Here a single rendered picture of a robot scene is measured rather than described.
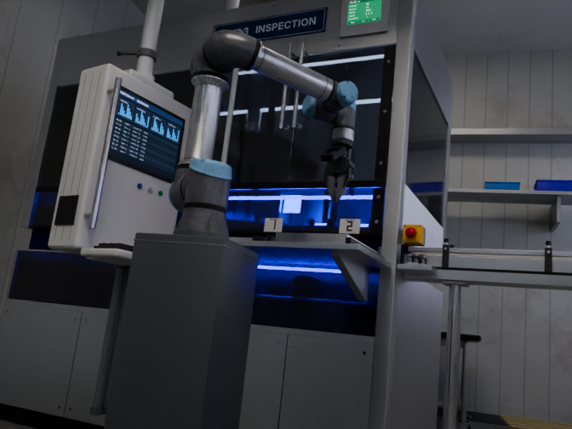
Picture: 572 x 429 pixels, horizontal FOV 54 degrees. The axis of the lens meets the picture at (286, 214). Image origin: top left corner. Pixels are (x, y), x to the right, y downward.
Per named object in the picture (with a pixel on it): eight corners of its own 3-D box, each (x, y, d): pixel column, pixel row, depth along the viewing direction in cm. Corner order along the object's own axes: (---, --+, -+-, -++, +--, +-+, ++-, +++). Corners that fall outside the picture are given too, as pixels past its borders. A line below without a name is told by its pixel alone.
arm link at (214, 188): (191, 199, 145) (198, 149, 148) (175, 207, 157) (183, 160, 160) (234, 208, 150) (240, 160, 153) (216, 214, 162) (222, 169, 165)
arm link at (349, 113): (328, 100, 198) (348, 107, 202) (325, 130, 196) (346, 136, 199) (340, 94, 191) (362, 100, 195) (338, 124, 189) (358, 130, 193)
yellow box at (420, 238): (406, 246, 219) (407, 227, 221) (425, 246, 216) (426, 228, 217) (401, 242, 212) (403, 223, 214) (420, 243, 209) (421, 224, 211)
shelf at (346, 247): (241, 263, 250) (241, 259, 251) (397, 271, 220) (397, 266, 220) (177, 243, 208) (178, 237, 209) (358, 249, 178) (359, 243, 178)
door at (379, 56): (288, 182, 242) (302, 56, 254) (386, 180, 223) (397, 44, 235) (288, 181, 242) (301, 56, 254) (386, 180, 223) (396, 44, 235)
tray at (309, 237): (313, 258, 224) (314, 249, 224) (376, 260, 212) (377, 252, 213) (275, 242, 194) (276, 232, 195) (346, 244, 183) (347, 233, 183)
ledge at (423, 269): (405, 273, 224) (405, 269, 225) (438, 275, 218) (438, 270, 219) (397, 268, 212) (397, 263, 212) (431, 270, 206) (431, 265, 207)
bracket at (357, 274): (359, 300, 215) (362, 266, 218) (367, 301, 214) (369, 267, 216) (328, 290, 185) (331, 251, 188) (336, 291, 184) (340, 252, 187)
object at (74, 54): (140, 257, 392) (164, 107, 415) (443, 272, 302) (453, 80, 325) (20, 226, 304) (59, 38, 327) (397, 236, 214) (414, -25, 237)
